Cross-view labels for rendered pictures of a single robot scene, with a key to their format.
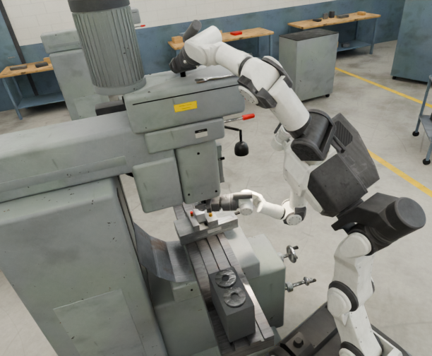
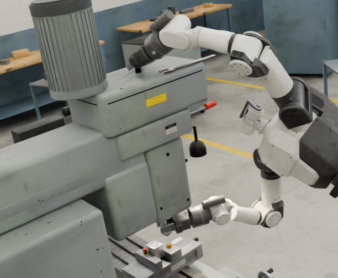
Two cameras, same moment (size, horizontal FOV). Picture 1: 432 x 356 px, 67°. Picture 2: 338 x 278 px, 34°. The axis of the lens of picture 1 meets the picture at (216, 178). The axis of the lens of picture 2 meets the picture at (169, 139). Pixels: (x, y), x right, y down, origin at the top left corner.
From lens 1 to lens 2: 0.91 m
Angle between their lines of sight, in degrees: 22
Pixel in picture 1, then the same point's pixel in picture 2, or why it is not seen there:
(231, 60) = (218, 39)
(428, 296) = not seen: outside the picture
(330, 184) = (321, 147)
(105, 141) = (78, 152)
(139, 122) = (114, 123)
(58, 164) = (30, 188)
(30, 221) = (15, 260)
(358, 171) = not seen: outside the picture
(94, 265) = not seen: outside the picture
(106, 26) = (80, 26)
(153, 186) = (127, 201)
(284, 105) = (275, 71)
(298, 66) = not seen: hidden behind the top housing
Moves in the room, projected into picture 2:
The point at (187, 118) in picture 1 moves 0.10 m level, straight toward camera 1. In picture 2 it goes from (158, 112) to (172, 119)
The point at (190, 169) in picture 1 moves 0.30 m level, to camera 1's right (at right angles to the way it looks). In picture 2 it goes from (160, 176) to (230, 153)
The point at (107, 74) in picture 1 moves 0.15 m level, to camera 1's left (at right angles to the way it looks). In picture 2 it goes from (79, 75) to (34, 86)
